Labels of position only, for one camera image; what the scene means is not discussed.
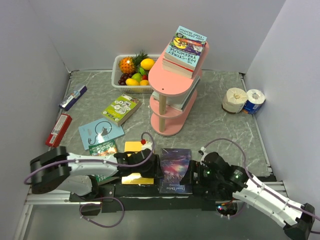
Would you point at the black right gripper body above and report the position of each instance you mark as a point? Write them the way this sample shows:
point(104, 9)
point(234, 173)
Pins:
point(206, 175)

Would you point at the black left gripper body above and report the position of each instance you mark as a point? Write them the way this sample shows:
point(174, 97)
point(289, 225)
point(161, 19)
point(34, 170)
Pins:
point(148, 171)

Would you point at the purple shrink-wrapped Robinson Crusoe book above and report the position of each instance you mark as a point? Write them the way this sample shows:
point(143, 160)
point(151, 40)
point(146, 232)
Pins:
point(174, 163)

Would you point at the grey Great Gatsby book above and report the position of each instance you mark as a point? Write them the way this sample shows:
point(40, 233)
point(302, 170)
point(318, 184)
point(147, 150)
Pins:
point(178, 101)

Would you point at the red 13-Storey Treehouse book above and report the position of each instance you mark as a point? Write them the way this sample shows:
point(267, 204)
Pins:
point(172, 64)

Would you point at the blue 143-Storey Treehouse book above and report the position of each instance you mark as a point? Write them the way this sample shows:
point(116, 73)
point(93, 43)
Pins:
point(185, 48)

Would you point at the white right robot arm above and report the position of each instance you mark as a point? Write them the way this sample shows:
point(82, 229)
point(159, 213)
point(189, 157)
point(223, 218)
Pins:
point(296, 219)

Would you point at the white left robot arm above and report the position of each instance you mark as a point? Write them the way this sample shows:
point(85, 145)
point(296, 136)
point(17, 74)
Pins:
point(58, 169)

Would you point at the yellow file folder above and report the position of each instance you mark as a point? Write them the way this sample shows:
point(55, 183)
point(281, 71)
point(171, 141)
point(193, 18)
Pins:
point(136, 178)

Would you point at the green 104-Storey Treehouse book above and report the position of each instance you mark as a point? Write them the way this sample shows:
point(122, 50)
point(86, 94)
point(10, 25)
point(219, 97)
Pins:
point(104, 149)

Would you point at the light blue cat booklet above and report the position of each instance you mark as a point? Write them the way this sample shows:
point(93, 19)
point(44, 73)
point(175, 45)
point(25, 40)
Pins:
point(99, 131)

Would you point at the lime green paperback book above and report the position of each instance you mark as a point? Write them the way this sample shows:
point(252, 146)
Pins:
point(121, 109)

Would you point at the pink three-tier wooden shelf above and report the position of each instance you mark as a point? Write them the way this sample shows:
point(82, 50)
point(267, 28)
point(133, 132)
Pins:
point(165, 120)

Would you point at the beige wrapped toilet roll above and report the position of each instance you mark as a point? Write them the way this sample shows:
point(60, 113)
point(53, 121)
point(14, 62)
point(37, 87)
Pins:
point(234, 100)

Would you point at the black book on shelf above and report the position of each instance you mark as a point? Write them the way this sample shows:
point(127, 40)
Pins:
point(182, 108)

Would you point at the orange fruit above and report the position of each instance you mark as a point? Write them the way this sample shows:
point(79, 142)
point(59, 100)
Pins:
point(144, 82)

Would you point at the blue wrapped toilet roll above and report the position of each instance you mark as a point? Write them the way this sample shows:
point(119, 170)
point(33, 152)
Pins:
point(255, 99)

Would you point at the yellow mango front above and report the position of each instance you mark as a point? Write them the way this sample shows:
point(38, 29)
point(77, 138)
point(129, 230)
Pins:
point(132, 82)

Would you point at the dark red grapes bunch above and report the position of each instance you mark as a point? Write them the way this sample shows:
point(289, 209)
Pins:
point(124, 76)

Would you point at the green pear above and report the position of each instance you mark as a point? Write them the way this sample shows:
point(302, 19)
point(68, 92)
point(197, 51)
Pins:
point(137, 77)

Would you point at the red rectangular box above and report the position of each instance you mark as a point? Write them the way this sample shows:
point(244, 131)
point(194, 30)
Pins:
point(55, 137)

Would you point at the white plastic fruit basket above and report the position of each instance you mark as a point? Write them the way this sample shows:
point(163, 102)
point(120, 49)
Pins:
point(118, 79)

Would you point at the floral Little Women book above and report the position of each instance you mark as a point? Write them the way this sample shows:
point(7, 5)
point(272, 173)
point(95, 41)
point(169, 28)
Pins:
point(179, 71)

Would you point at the yellow lemon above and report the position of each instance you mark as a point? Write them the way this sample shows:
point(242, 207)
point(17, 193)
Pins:
point(147, 64)

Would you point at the purple white toothpaste box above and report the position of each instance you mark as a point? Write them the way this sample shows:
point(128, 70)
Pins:
point(73, 97)

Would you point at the orange pineapple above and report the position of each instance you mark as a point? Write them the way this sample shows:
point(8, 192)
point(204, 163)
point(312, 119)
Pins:
point(127, 65)

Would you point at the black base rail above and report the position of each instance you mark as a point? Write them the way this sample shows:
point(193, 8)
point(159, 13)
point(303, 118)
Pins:
point(147, 198)

